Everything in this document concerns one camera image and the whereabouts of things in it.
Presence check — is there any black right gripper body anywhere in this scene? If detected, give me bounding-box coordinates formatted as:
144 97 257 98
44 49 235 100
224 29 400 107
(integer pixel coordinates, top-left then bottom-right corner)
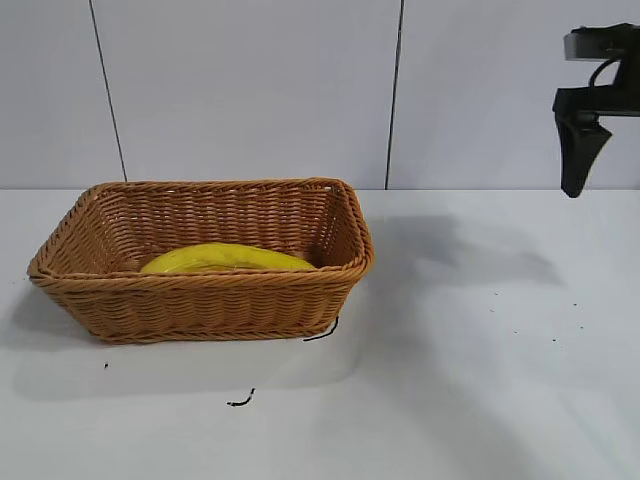
551 59 640 121

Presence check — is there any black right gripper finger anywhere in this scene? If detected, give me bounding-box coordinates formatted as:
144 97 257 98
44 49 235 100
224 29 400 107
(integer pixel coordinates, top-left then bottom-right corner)
554 114 614 199

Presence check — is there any yellow banana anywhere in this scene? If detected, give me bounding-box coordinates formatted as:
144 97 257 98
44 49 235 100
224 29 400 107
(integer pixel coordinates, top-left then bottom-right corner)
139 242 319 275

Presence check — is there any brown woven wicker basket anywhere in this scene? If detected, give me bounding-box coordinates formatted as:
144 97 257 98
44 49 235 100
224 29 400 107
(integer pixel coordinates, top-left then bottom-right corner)
27 176 376 345

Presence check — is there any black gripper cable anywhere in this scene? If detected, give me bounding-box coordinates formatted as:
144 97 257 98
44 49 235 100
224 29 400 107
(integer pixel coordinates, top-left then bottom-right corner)
588 58 621 89

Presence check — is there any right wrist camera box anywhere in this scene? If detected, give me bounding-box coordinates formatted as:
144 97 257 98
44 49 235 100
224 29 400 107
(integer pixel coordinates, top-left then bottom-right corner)
563 23 640 64

